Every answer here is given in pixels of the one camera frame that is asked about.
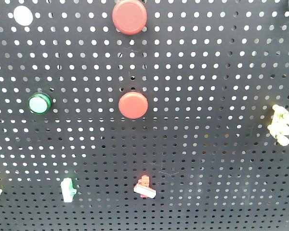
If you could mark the red white rotary knob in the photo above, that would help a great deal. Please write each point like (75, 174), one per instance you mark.
(143, 188)

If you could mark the green white rotary knob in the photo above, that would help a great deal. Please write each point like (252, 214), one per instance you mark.
(68, 190)

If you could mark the lower red round button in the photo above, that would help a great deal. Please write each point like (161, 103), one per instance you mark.
(133, 105)

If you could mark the red round button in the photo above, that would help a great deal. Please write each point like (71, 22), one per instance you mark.
(133, 105)
(129, 16)

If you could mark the black perforated pegboard panel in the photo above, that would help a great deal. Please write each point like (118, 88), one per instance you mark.
(211, 71)

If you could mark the upper red round button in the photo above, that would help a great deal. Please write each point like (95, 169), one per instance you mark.
(129, 16)

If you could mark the green round push button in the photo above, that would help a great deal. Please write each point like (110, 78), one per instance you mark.
(39, 103)

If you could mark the yellow lever switch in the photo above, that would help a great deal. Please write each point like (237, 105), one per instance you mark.
(279, 127)

